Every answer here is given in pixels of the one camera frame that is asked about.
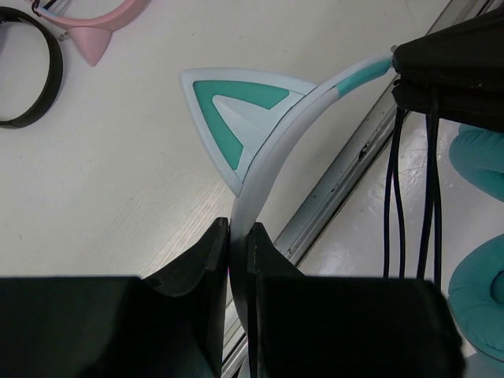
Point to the teal cat-ear headphones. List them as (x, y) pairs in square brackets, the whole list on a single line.
[(249, 121)]

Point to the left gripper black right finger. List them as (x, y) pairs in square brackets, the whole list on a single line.
[(321, 326)]

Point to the pink and blue cat-ear headphones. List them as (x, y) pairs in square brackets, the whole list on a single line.
[(92, 36)]

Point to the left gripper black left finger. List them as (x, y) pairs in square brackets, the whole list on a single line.
[(169, 324)]

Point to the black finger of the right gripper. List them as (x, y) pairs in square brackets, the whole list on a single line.
[(468, 55), (482, 109)]

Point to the small black headphones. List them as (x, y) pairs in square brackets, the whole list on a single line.
[(54, 77)]

